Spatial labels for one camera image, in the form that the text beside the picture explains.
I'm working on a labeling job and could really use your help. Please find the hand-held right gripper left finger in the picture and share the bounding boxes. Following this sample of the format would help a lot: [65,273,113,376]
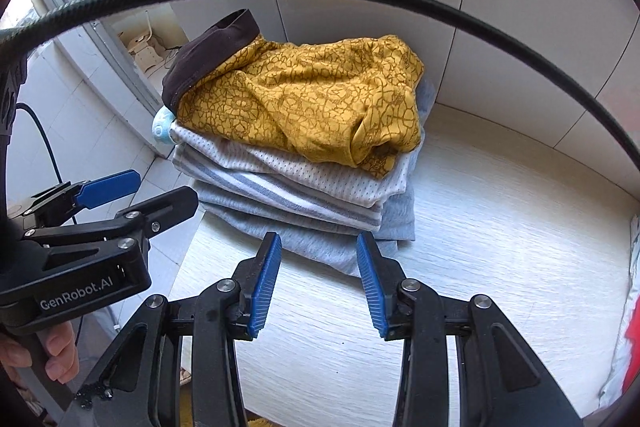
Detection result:
[77,232,282,427]

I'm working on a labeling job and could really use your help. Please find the red garment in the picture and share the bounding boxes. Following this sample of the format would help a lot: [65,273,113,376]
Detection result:
[622,307,640,368]

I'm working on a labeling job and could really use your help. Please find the thin black cable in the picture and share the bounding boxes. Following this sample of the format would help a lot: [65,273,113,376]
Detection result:
[16,103,78,228]

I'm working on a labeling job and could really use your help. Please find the light blue striped garment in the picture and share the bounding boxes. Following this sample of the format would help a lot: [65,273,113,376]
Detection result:
[597,212,640,408]

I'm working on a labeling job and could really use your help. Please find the grey white striped garment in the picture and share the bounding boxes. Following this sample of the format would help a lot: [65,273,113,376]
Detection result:
[171,146,387,231]

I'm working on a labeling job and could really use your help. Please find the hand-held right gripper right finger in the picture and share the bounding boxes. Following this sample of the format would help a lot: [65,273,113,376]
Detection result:
[356,233,583,427]

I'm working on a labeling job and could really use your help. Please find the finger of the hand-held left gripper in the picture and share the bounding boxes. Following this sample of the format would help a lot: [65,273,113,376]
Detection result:
[24,186,199,265]
[22,169,142,228]

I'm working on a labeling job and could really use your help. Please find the yellow patterned pants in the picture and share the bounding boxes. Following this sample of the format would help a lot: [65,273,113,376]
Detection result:
[161,8,426,180]

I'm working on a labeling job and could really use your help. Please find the person's left hand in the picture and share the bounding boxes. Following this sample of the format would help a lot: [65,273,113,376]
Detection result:
[0,322,81,382]

